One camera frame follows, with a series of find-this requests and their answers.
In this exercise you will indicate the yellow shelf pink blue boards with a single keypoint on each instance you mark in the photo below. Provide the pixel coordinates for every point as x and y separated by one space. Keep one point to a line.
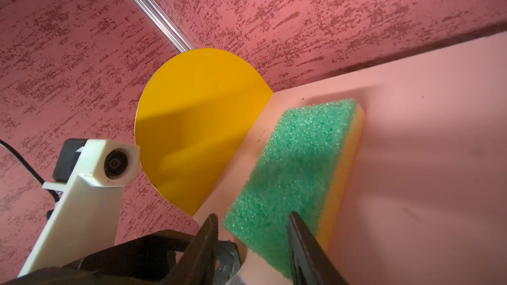
425 202

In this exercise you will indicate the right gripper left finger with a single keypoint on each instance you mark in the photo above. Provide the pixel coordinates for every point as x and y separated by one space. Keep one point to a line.
197 265

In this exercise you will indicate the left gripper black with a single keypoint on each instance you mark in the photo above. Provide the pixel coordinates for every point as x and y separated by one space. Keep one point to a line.
147 260

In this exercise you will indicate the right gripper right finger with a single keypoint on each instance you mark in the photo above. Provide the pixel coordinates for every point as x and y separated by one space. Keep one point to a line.
309 264

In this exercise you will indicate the dark yellow scouring pad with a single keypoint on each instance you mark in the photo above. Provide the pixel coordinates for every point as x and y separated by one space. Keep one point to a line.
303 168

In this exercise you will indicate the left aluminium corner post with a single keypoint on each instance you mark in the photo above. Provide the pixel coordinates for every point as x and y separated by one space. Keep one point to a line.
163 22

